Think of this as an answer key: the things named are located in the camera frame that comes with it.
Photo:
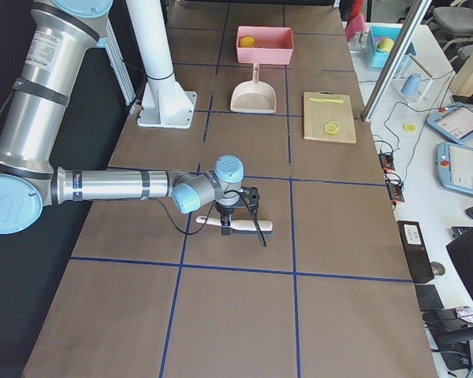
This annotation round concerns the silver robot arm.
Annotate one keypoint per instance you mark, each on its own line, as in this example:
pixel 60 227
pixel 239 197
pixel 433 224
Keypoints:
pixel 65 30

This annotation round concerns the blue teach pendant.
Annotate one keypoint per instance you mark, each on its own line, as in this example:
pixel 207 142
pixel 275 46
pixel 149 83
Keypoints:
pixel 454 123
pixel 454 164

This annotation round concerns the blue cup on rack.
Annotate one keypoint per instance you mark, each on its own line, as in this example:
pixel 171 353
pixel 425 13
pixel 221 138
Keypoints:
pixel 411 85

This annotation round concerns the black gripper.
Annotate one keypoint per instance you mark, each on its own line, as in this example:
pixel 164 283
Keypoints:
pixel 225 211

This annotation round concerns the pink plastic bin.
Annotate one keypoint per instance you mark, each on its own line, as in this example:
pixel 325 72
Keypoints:
pixel 272 45

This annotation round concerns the lower blue teach pendant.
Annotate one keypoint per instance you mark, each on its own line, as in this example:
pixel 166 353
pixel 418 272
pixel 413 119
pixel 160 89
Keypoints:
pixel 454 164

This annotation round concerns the upper blue teach pendant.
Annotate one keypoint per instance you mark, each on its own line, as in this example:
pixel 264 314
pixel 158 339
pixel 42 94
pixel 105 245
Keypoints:
pixel 454 123

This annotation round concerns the white mounting column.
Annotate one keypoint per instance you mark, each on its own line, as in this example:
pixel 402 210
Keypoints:
pixel 165 104

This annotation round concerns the black box on desk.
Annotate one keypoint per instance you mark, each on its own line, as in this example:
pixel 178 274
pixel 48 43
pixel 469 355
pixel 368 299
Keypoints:
pixel 415 251

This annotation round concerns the wooden cutting board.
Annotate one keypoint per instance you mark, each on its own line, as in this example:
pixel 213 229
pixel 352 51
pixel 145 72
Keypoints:
pixel 317 115

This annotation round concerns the yellow cup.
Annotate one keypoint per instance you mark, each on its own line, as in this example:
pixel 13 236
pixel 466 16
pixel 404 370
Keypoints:
pixel 385 45

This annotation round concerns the beige plastic dustpan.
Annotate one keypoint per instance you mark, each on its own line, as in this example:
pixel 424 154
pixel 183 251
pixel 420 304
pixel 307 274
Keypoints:
pixel 253 96

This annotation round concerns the aluminium frame post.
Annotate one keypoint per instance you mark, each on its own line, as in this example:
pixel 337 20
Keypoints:
pixel 411 22

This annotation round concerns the white brush black bristles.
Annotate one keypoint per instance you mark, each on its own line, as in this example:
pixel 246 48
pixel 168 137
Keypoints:
pixel 240 227

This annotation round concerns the yellow plastic knife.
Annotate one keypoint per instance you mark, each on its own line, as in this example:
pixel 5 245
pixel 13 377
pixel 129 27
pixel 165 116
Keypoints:
pixel 322 100

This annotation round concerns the blue tray with blocks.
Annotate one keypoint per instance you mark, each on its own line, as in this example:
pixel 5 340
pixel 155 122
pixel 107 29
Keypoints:
pixel 374 58

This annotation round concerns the pink cloth on rack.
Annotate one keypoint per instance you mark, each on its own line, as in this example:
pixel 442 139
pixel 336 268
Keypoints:
pixel 355 26

